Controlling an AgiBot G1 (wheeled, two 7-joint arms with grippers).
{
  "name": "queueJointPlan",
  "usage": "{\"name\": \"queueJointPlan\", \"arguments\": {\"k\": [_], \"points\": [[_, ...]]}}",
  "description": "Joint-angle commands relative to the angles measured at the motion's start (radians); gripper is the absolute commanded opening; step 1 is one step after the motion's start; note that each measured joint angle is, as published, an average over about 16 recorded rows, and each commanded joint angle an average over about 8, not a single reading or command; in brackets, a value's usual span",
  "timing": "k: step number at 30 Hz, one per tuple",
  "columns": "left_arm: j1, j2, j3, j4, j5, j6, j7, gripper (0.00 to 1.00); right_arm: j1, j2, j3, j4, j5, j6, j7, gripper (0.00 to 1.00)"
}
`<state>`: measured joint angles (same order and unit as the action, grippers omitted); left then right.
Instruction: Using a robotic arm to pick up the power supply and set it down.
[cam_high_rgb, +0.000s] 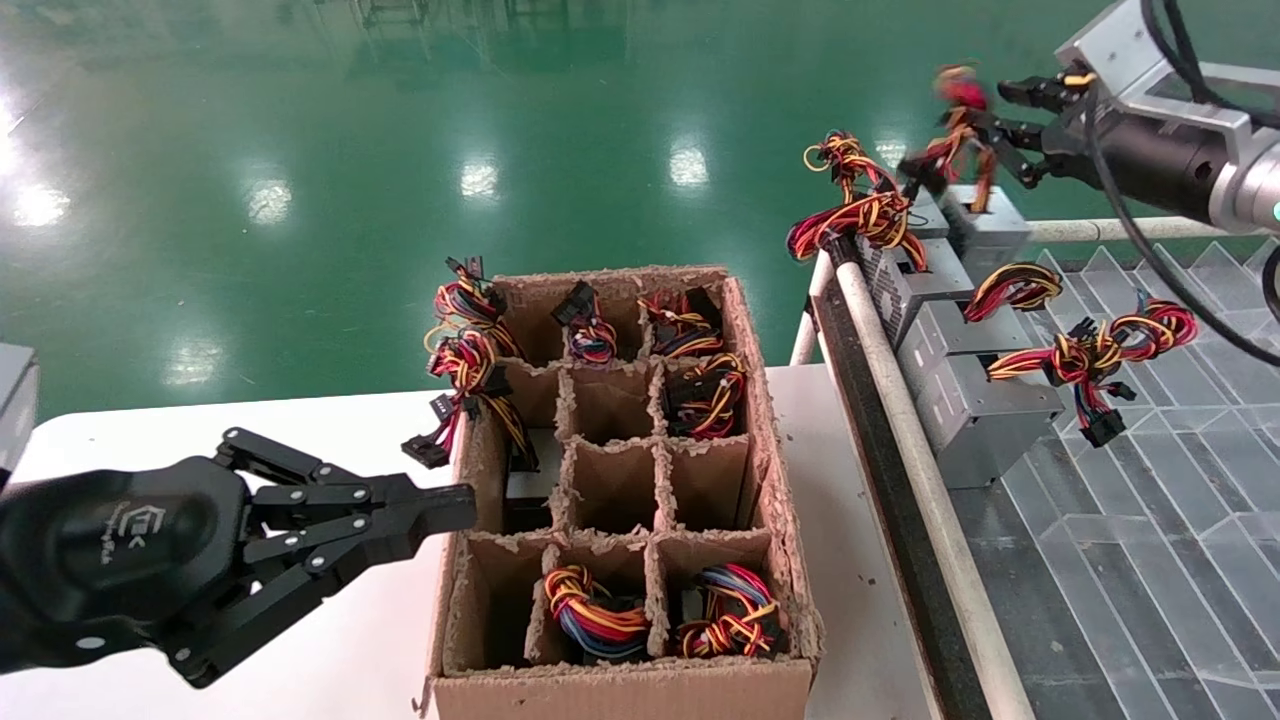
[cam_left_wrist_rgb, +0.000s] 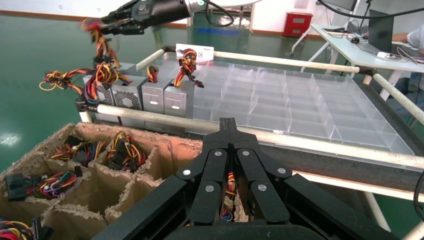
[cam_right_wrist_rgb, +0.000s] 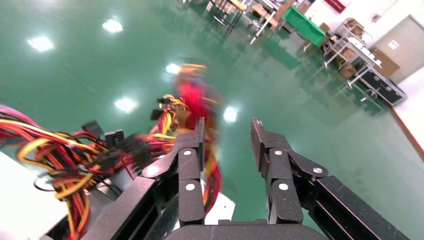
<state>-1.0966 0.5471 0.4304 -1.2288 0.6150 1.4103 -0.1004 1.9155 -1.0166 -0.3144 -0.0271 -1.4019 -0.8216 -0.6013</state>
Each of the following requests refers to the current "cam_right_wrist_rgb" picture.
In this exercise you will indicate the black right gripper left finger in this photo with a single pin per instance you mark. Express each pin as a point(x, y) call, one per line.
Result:
point(190, 165)

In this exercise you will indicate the black flight case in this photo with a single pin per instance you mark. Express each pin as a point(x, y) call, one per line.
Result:
point(381, 87)

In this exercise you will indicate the dark framed work table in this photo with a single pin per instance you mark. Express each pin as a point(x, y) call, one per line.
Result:
point(238, 4)

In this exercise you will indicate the white legged work table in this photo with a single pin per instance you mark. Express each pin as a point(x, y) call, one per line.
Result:
point(263, 28)

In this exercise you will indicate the red wall sign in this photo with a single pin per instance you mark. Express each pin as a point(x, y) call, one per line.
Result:
point(336, 5)

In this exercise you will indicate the grey door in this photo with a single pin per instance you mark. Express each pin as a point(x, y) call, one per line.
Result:
point(410, 49)

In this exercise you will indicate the green cloth covered table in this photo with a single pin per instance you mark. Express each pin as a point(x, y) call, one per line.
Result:
point(304, 28)

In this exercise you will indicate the large brown cardboard box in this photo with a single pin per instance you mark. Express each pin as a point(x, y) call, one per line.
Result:
point(386, 63)

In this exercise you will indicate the white metal shelf cart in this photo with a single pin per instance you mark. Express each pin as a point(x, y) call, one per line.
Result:
point(359, 49)

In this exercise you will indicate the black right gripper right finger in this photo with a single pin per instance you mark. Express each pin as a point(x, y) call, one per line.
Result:
point(278, 165)

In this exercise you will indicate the white paper door notice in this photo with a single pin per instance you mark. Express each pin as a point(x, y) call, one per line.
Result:
point(393, 44)

